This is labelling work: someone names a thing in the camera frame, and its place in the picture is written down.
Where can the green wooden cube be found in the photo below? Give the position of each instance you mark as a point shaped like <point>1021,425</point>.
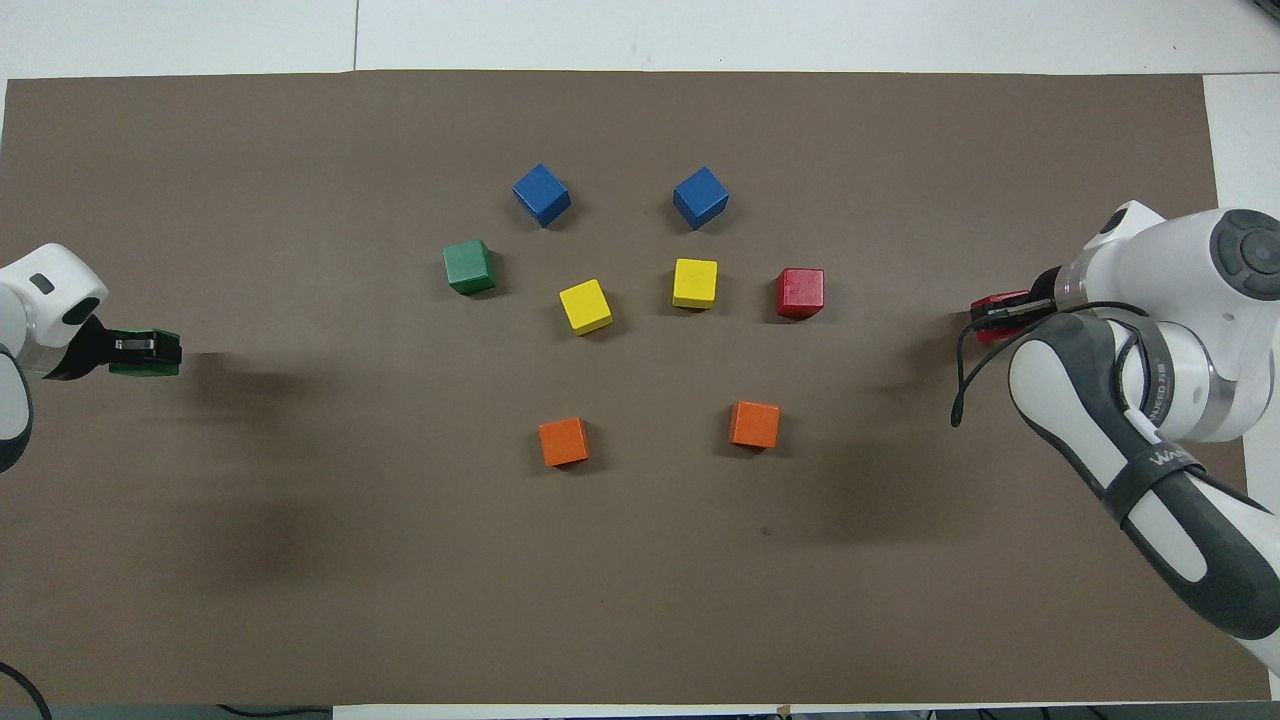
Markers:
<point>140,369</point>
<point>468,266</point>

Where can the red wooden cube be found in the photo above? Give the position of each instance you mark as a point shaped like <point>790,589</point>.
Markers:
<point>800,292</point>
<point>1000,298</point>

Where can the yellow wooden cube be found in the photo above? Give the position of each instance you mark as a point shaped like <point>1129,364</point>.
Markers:
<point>585,305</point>
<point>695,283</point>

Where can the blue wooden cube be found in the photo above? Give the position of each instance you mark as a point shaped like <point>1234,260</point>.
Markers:
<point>541,194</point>
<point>700,197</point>

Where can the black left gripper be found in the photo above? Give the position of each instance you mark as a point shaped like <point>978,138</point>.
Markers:
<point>85,350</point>

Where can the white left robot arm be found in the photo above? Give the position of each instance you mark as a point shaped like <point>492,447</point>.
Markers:
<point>40,300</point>

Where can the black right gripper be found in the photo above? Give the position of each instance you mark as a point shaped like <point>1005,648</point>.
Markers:
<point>1048,283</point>

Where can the brown table mat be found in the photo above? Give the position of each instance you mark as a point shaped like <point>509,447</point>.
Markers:
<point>300,600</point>

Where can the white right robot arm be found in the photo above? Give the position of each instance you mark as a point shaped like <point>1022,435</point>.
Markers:
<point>1180,270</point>

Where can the orange wooden cube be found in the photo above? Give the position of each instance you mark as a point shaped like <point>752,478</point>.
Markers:
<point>754,424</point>
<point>563,441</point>

